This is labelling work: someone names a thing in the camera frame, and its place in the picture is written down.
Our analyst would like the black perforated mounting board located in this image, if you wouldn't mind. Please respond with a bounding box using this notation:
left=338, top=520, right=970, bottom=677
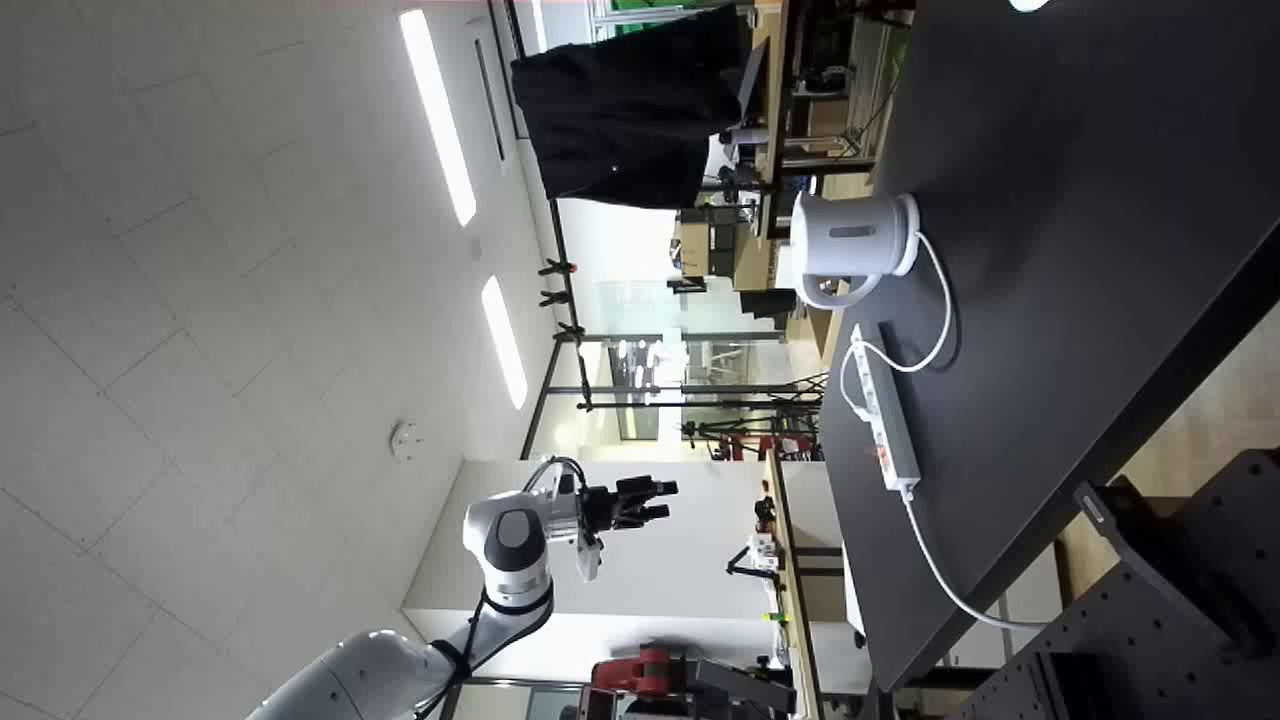
left=956, top=450, right=1280, bottom=720

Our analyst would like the short ceiling light panel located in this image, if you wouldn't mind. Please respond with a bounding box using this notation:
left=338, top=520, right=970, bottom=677
left=474, top=271, right=533, bottom=417

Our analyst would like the long ceiling light panel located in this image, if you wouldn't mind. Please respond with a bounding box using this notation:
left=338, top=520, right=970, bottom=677
left=397, top=9, right=481, bottom=234

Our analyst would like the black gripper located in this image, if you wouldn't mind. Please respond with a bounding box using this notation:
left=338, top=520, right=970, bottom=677
left=577, top=472, right=685, bottom=537

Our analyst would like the round ceiling smoke detector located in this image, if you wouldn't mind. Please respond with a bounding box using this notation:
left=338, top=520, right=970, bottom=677
left=382, top=417, right=425, bottom=464

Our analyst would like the white power strip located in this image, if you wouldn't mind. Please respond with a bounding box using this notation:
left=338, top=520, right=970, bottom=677
left=841, top=320, right=929, bottom=498

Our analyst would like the red machine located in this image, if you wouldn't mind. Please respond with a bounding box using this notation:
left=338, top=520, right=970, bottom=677
left=584, top=643, right=701, bottom=714

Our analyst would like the black metal frame stand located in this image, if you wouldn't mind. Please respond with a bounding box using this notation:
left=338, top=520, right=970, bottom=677
left=515, top=255, right=825, bottom=464

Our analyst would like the white kettle power cable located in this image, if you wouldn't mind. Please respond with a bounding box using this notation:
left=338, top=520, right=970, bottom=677
left=851, top=228, right=963, bottom=380

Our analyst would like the white power strip cable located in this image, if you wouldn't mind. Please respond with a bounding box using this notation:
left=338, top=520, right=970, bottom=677
left=897, top=483, right=1060, bottom=637

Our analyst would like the black hanging cloth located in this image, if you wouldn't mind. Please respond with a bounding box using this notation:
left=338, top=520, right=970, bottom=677
left=508, top=3, right=756, bottom=212

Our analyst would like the wooden shelf rack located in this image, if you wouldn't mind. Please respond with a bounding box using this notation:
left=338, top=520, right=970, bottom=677
left=673, top=0, right=925, bottom=291

